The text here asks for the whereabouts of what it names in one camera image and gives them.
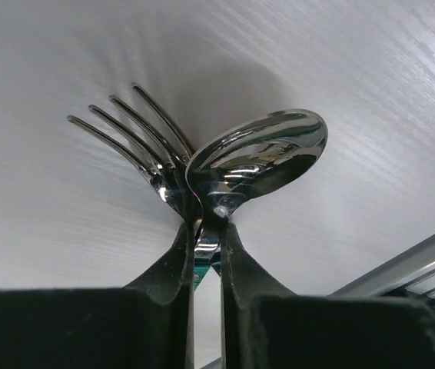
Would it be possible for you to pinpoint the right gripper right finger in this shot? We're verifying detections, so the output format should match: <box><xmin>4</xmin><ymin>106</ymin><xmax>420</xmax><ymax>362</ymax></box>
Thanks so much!
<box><xmin>221</xmin><ymin>224</ymin><xmax>435</xmax><ymax>368</ymax></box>

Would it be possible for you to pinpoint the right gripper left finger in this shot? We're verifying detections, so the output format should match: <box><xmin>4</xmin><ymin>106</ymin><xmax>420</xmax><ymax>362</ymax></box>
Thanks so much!
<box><xmin>0</xmin><ymin>225</ymin><xmax>194</xmax><ymax>368</ymax></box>

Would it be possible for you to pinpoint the fork with green handle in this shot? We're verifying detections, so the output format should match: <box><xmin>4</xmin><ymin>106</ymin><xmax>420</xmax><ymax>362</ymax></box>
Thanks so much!
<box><xmin>67</xmin><ymin>83</ymin><xmax>201</xmax><ymax>240</ymax></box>

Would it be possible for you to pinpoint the spoon with green handle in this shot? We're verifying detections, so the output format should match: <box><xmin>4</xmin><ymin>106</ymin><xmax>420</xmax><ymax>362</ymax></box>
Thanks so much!
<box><xmin>184</xmin><ymin>108</ymin><xmax>329</xmax><ymax>278</ymax></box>

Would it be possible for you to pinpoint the aluminium rail frame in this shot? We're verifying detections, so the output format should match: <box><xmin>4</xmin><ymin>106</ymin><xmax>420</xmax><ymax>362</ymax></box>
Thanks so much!
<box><xmin>211</xmin><ymin>234</ymin><xmax>435</xmax><ymax>368</ymax></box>

